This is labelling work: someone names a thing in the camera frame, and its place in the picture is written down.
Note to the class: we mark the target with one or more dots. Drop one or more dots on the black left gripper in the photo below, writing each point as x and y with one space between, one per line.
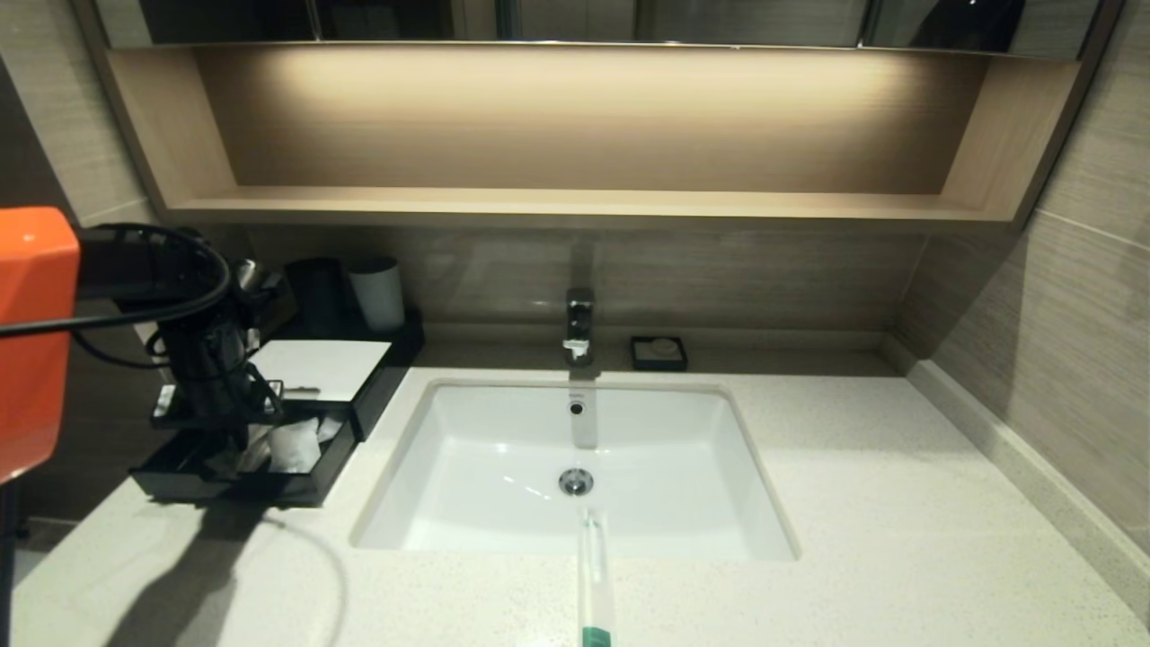
216 400

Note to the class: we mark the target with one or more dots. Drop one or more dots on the white shower cap packet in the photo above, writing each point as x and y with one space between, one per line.
298 447

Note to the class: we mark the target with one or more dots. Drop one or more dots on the black plastic tray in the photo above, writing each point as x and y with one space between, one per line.
296 490

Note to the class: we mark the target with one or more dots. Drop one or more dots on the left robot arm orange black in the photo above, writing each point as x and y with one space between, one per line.
36 341

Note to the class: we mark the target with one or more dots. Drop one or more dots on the white panel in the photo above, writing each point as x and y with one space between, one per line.
332 368

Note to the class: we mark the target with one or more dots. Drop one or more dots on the flat white plastic packet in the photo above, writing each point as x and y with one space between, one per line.
330 427

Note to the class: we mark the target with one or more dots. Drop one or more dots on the black cup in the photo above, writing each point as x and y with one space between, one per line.
316 296

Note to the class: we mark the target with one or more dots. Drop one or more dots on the white cup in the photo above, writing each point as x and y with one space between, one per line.
379 296

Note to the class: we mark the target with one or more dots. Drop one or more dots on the chrome sink drain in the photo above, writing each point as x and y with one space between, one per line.
576 483

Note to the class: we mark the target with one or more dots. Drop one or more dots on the chrome faucet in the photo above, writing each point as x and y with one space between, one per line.
579 328

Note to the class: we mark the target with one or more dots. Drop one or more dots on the long packet with green end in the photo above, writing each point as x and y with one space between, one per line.
593 584

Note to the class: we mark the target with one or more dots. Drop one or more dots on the mirror cabinet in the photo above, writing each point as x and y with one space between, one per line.
404 22

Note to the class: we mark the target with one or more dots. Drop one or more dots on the black soap dish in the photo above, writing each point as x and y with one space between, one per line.
636 357

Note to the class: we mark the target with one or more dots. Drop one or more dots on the round soap bar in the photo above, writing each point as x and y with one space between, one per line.
665 348

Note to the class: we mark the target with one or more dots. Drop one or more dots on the white sink basin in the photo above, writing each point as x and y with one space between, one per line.
665 467

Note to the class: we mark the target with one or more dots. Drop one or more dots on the wooden wall shelf niche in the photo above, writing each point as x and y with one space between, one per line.
575 207

